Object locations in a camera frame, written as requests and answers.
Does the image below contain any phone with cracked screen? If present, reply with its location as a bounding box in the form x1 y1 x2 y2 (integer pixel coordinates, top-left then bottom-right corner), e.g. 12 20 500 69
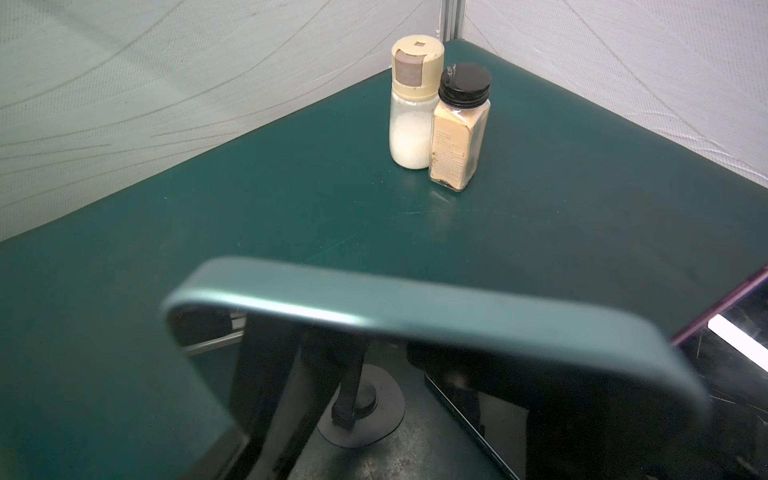
680 278 767 479

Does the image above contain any small brown bottle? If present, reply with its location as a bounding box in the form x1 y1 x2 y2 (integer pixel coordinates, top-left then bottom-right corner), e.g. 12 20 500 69
429 63 492 192

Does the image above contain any cream plastic bottle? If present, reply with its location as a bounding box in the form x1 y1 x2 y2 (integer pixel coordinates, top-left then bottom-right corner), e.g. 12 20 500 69
389 35 445 170

